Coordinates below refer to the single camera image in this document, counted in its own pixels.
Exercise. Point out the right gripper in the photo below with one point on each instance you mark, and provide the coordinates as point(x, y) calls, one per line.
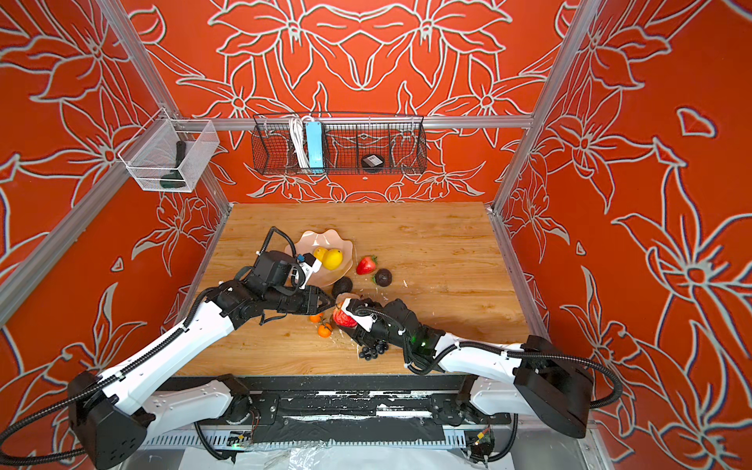
point(359, 334)

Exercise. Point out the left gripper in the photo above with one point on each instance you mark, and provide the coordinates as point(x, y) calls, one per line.
point(313, 303)

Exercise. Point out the red apple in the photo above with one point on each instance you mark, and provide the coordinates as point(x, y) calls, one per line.
point(343, 320)

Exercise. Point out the large yellow lemon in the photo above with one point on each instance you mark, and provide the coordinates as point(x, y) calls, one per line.
point(334, 258)

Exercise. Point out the small yellow fruit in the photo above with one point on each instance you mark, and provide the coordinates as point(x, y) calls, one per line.
point(320, 253)

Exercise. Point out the red strawberry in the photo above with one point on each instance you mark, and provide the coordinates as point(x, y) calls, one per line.
point(367, 265)

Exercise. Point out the pink scalloped fruit bowl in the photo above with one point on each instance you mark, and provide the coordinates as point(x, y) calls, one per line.
point(329, 239)

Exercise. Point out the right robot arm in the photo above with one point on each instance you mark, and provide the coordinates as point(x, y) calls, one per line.
point(529, 378)

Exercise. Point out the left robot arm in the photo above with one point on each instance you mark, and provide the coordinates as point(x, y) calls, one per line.
point(113, 413)

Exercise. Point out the beige garlic bulb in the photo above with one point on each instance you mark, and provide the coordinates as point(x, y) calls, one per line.
point(345, 296)

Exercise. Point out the dark avocado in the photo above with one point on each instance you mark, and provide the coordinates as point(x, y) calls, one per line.
point(343, 285)

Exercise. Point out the small orange tangerine lower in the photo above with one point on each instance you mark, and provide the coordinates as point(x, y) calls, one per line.
point(325, 330)

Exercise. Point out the dark grape bunch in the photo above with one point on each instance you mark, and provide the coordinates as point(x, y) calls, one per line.
point(371, 352)

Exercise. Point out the dark purple mangosteen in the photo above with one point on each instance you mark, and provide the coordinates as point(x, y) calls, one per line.
point(383, 277)

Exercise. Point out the black round device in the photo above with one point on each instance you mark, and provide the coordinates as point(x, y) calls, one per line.
point(372, 164)

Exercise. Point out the light blue box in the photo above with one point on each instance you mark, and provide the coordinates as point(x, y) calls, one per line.
point(315, 139)

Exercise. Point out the dark green brush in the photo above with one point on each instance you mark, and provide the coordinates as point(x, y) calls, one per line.
point(174, 179)

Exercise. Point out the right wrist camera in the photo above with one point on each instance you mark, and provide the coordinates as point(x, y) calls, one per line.
point(363, 317)

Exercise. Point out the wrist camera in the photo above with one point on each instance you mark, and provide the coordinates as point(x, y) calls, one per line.
point(309, 266)
point(363, 317)

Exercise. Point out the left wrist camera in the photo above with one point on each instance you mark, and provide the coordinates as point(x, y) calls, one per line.
point(309, 266)

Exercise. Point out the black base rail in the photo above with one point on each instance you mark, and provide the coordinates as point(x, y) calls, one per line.
point(358, 409)

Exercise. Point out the black wire wall basket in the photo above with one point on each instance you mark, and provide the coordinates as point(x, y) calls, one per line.
point(279, 143)

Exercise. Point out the clear plastic wall bin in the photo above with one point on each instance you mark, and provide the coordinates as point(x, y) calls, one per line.
point(150, 152)

